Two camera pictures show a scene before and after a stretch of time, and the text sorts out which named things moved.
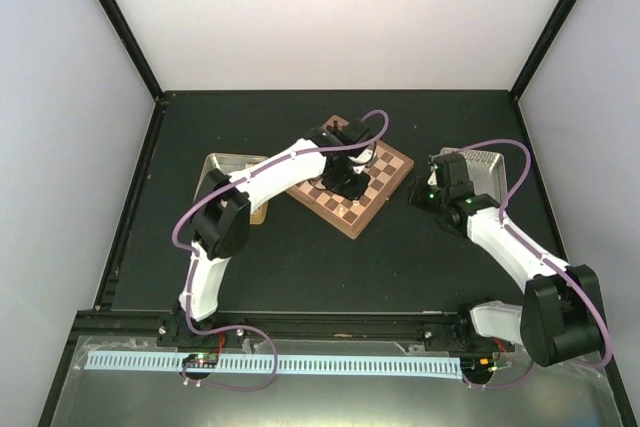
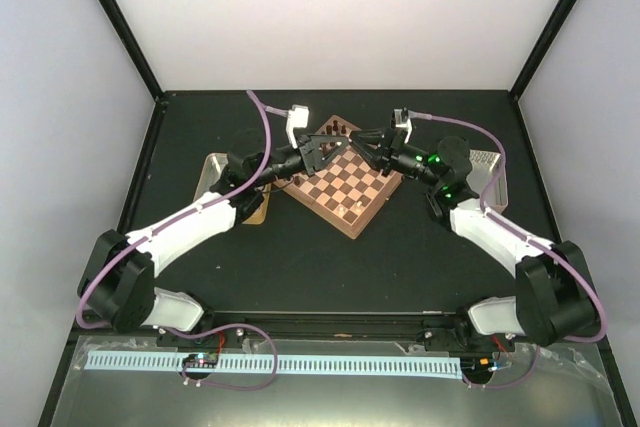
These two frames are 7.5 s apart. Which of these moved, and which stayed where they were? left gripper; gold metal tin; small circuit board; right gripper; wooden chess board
Moved: left gripper; right gripper
Stayed: small circuit board; wooden chess board; gold metal tin
